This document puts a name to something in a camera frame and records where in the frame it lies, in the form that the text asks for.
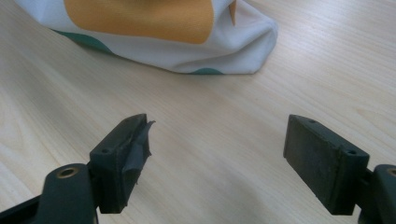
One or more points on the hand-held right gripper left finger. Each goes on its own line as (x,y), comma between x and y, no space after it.
(120,168)

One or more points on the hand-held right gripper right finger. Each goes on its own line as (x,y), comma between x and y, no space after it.
(323,165)

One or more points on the white cloth with coloured dots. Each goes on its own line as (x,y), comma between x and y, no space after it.
(162,34)

